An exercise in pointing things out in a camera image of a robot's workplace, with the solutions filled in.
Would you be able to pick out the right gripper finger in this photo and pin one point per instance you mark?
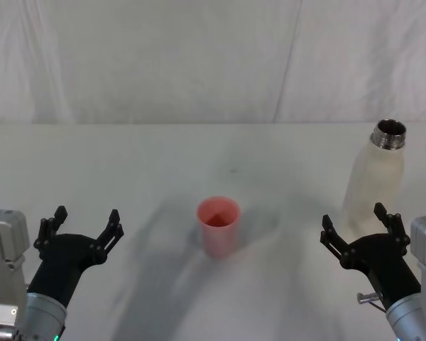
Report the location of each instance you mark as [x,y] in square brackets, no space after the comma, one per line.
[332,238]
[394,223]

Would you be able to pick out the white table cloth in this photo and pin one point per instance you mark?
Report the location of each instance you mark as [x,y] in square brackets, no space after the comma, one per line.
[135,170]

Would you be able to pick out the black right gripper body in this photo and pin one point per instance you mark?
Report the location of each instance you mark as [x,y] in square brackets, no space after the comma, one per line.
[383,259]

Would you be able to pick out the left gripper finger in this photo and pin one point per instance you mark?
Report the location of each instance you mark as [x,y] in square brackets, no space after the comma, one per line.
[108,236]
[46,231]

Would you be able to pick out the white curtain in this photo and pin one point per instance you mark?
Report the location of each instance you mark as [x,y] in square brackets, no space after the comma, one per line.
[163,60]

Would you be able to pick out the pink plastic cup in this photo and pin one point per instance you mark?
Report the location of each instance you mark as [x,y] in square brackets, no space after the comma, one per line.
[218,238]

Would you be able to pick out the cream vacuum bottle steel neck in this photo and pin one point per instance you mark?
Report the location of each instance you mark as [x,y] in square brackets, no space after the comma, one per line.
[374,177]

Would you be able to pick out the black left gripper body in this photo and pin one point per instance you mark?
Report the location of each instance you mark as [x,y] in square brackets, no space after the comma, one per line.
[65,254]

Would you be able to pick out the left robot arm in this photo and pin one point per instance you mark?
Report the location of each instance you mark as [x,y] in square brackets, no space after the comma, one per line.
[42,314]

